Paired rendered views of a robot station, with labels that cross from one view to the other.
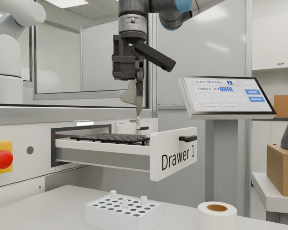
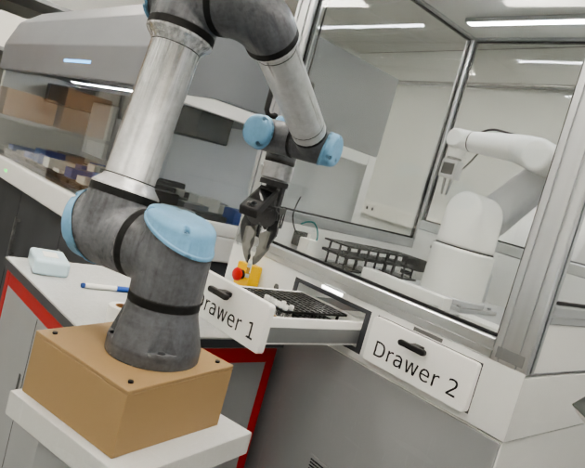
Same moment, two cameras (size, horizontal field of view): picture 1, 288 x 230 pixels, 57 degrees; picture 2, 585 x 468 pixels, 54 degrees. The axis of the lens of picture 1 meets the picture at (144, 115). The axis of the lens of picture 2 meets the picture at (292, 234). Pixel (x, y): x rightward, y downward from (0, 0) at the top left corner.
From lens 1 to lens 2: 1.79 m
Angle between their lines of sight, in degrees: 108
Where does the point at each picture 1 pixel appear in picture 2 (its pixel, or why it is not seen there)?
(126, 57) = not seen: hidden behind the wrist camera
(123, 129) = (381, 329)
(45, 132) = (291, 278)
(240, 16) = not seen: outside the picture
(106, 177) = (341, 380)
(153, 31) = (565, 161)
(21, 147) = (272, 280)
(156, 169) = not seen: hidden behind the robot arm
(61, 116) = (306, 269)
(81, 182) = (307, 356)
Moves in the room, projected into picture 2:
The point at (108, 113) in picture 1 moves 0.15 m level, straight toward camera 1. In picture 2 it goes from (373, 294) to (316, 277)
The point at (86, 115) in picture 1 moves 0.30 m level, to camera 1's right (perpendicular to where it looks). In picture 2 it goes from (338, 281) to (305, 292)
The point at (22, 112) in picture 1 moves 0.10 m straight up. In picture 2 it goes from (279, 253) to (288, 220)
